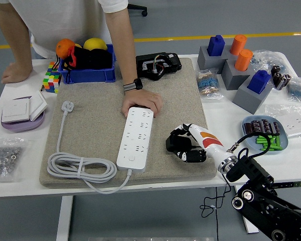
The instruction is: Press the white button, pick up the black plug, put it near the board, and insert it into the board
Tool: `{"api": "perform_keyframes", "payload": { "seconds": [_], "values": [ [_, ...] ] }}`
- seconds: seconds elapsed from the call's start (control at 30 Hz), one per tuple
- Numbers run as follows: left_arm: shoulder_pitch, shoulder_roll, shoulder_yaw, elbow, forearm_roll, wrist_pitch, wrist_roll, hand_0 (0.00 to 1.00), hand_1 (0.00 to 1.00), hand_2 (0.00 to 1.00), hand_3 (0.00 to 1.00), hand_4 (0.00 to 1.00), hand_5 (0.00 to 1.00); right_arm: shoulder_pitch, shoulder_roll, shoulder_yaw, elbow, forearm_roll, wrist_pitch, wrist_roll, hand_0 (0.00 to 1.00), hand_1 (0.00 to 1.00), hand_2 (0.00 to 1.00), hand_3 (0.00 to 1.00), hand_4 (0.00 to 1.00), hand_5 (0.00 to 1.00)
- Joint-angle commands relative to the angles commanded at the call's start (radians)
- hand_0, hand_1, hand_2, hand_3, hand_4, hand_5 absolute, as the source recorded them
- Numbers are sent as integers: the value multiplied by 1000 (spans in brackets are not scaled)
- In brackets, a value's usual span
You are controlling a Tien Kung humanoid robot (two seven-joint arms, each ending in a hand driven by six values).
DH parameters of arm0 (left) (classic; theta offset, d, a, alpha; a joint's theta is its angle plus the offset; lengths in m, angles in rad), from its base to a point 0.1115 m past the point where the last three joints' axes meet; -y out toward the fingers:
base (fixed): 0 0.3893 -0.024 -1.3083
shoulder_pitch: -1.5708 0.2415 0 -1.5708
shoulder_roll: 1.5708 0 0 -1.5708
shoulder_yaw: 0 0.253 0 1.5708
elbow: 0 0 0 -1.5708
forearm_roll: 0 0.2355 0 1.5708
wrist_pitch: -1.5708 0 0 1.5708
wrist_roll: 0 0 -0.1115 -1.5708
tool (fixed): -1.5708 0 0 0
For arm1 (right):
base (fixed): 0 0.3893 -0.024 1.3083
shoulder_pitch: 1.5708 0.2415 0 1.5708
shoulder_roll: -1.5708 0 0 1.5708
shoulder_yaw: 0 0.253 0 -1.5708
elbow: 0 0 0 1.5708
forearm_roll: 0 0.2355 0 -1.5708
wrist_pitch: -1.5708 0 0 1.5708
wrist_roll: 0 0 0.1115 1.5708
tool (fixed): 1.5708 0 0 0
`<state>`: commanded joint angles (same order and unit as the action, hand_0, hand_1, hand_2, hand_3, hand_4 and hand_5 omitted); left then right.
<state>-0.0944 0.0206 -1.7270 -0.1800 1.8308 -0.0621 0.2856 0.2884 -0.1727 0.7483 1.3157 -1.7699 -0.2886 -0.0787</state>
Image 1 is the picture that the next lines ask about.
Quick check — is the person's left hand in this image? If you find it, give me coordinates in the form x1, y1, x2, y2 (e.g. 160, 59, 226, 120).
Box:
121, 89, 164, 118

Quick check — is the person's right hand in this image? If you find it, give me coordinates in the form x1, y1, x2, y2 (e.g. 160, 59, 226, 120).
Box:
1, 62, 33, 84

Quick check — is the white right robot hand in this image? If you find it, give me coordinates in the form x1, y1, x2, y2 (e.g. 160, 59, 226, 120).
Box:
166, 123, 231, 166

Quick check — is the black plug with cord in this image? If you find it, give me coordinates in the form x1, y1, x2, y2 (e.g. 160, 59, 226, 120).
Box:
165, 134, 233, 218

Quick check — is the white power strip with cord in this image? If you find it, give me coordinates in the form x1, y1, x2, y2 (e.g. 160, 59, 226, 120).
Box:
47, 100, 154, 195

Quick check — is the black wrist watch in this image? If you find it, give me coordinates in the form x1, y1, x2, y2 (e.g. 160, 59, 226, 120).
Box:
122, 77, 143, 92

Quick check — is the colourful puzzle cube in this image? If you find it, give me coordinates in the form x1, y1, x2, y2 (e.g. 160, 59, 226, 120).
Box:
42, 61, 62, 94

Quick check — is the black open electronic housing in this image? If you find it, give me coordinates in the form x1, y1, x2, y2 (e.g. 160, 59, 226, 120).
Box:
135, 52, 183, 81

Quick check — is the grey-brown mat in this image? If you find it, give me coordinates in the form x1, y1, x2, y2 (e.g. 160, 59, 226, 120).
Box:
39, 57, 218, 189

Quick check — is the orange fruit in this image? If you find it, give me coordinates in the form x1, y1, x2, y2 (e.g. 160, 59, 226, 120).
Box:
55, 38, 76, 60

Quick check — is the purple tray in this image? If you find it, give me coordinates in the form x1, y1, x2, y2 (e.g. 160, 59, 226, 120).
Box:
1, 95, 46, 134

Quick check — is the grey socket block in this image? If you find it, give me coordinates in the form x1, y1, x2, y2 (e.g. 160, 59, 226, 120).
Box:
197, 46, 231, 70
221, 59, 255, 90
232, 75, 274, 115

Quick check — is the blue plastic bin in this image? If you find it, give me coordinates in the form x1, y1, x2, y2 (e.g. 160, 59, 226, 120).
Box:
58, 44, 117, 84

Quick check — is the bag of taped resistors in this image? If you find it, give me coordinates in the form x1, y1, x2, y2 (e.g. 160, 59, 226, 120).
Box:
196, 69, 225, 100

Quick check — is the black pouch with red trim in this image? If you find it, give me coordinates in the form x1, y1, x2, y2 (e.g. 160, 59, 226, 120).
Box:
52, 46, 113, 85

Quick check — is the large yellow lemon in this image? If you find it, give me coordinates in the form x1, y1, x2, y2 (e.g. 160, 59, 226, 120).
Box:
83, 37, 108, 51

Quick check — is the light blue plate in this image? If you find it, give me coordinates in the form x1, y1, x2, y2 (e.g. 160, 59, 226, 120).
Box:
241, 114, 289, 154

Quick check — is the blue square peg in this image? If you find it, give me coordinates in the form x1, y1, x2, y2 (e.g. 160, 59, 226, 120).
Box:
207, 34, 226, 57
247, 69, 271, 95

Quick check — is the bag of metal nuts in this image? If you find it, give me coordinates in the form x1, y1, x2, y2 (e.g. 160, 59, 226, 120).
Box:
0, 137, 30, 183

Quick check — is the orange cylinder peg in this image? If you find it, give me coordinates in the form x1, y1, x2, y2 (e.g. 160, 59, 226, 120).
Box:
229, 34, 248, 56
234, 49, 254, 72

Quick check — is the black table control panel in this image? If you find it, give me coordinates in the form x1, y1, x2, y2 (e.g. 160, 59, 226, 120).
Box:
272, 180, 301, 188

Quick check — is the black office chair base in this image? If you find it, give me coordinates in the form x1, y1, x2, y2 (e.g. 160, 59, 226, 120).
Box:
127, 4, 148, 18

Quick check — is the bag of black capacitors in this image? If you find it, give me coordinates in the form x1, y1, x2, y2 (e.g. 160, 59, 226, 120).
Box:
270, 64, 291, 91

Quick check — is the bag of blue resistors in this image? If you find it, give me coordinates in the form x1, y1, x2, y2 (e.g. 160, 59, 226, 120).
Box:
250, 49, 288, 73
286, 76, 301, 103

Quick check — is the flat white switch panel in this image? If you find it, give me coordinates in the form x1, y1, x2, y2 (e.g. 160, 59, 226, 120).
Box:
2, 98, 31, 124

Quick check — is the tilted white switch panel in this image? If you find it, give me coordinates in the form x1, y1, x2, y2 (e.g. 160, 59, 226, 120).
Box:
29, 90, 48, 123

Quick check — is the thin black hanging cable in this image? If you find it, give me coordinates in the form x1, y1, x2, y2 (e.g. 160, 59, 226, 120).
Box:
215, 187, 220, 241

